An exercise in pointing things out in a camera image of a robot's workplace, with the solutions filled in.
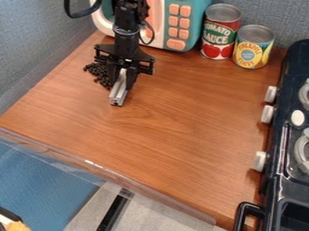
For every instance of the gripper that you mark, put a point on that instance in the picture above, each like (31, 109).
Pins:
(128, 54)

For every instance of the grey metal bar tool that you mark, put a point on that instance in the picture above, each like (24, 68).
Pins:
(119, 93)

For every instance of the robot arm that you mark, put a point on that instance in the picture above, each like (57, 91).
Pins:
(126, 21)

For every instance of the pile of black bits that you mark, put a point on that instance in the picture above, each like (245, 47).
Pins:
(96, 70)

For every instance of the toy microwave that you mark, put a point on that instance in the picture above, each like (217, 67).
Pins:
(177, 24)

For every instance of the red tomato sauce can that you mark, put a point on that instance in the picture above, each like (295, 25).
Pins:
(219, 33)

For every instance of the yellow pineapple can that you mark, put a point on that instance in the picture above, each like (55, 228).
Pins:
(251, 48)

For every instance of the toy stove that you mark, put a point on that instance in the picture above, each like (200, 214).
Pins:
(291, 144)

